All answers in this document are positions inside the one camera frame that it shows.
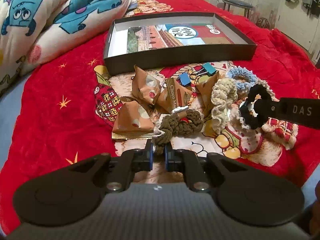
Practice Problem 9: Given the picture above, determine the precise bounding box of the black crochet scrunchie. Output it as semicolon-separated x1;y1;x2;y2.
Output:
240;84;272;129

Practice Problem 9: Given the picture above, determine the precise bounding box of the blue crochet scrunchie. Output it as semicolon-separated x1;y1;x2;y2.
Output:
226;66;257;93

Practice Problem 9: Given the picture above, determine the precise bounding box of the cream crochet scrunchie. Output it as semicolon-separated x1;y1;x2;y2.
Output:
210;77;238;134

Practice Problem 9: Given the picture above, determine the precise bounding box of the brown snack packet front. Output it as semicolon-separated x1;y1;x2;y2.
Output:
112;101;155;140

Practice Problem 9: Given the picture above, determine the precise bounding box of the brown crochet scrunchie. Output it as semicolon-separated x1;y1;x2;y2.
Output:
152;109;204;155

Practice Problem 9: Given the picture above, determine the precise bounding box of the Choco snack packet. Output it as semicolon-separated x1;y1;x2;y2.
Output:
156;77;192;113

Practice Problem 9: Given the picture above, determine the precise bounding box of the brown triangular snack packet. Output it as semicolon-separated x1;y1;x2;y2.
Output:
132;66;161;105

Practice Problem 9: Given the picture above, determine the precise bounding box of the patterned ball on floor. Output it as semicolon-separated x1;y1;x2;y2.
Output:
256;17;270;29

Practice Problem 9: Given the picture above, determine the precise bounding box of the teal binder clip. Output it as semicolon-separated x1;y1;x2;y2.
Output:
202;62;217;76

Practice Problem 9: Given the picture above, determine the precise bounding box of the blue binder clip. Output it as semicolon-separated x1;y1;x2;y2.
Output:
178;72;191;87

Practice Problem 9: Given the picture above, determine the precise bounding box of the round dark stool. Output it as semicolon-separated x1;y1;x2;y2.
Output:
222;0;253;19

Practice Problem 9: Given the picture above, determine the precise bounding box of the black shallow cardboard box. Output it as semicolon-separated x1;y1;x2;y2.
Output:
104;12;257;76

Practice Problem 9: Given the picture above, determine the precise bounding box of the Chinese history textbook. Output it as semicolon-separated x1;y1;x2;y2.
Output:
126;23;234;53

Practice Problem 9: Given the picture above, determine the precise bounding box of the blue monster print comforter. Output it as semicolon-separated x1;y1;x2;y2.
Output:
1;0;136;93

